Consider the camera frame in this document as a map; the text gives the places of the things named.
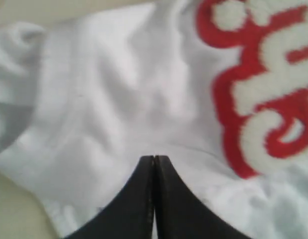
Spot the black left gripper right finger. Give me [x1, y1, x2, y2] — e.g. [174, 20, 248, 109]
[154, 156, 240, 239]

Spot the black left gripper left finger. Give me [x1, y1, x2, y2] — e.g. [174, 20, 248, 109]
[67, 156, 154, 239]

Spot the white t-shirt red lettering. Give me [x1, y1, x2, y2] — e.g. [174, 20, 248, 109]
[0, 0, 308, 239]

